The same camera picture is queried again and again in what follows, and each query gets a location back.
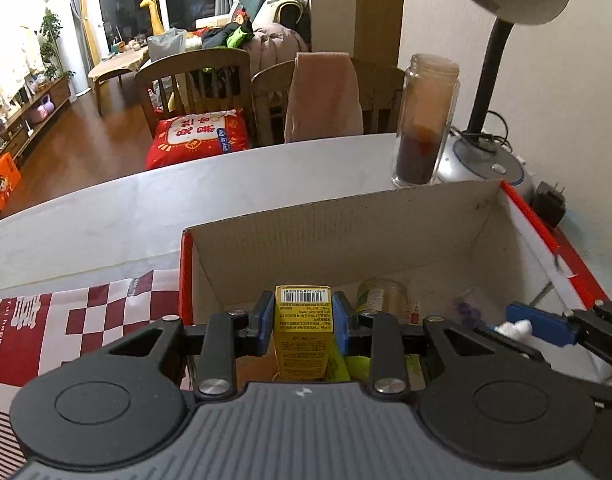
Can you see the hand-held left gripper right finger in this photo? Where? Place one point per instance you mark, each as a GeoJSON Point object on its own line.
{"type": "Point", "coordinates": [342, 322]}

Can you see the small purple trinket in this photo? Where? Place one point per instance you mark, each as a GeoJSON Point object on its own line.
{"type": "Point", "coordinates": [466, 312]}

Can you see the green potted plant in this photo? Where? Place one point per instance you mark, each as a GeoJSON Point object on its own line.
{"type": "Point", "coordinates": [51, 40]}

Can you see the low wooden media cabinet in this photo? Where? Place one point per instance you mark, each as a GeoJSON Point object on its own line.
{"type": "Point", "coordinates": [36, 110]}

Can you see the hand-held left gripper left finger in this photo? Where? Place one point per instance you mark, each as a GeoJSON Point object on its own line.
{"type": "Point", "coordinates": [263, 320]}

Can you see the clear glass jar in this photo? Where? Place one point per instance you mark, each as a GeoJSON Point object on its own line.
{"type": "Point", "coordinates": [425, 120]}

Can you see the yellow giraffe toy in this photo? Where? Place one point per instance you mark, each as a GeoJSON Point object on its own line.
{"type": "Point", "coordinates": [153, 15]}

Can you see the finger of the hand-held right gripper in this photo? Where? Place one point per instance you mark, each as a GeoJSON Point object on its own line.
{"type": "Point", "coordinates": [518, 346]}
{"type": "Point", "coordinates": [545, 325]}

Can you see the sofa piled with clothes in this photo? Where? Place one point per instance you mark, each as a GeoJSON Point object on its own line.
{"type": "Point", "coordinates": [266, 35]}

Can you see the pink towel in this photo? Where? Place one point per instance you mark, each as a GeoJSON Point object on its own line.
{"type": "Point", "coordinates": [323, 95]}

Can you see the red printed cushion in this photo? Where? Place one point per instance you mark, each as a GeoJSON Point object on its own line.
{"type": "Point", "coordinates": [201, 137]}

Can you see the green packet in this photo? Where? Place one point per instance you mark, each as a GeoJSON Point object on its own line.
{"type": "Point", "coordinates": [346, 367]}

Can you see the red cardboard box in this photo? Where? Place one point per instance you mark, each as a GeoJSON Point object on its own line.
{"type": "Point", "coordinates": [385, 240]}

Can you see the purple watering can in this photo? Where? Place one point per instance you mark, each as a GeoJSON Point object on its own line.
{"type": "Point", "coordinates": [40, 109]}

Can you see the grey bag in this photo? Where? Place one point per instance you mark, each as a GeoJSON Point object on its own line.
{"type": "Point", "coordinates": [167, 45]}

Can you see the wooden slatted dining chair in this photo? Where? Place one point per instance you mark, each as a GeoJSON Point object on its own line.
{"type": "Point", "coordinates": [196, 67]}

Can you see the orange printed box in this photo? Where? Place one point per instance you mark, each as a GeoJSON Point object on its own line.
{"type": "Point", "coordinates": [3, 185]}

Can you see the white standing air conditioner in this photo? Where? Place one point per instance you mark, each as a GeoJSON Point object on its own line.
{"type": "Point", "coordinates": [71, 40]}

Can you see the small yellow carton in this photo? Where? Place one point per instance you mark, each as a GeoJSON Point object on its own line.
{"type": "Point", "coordinates": [302, 335]}

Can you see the black power adapter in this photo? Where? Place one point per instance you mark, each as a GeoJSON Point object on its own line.
{"type": "Point", "coordinates": [548, 202]}

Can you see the jar with green label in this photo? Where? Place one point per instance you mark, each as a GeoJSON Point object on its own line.
{"type": "Point", "coordinates": [383, 297]}

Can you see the wooden coffee table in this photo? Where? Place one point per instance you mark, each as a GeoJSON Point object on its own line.
{"type": "Point", "coordinates": [118, 67]}

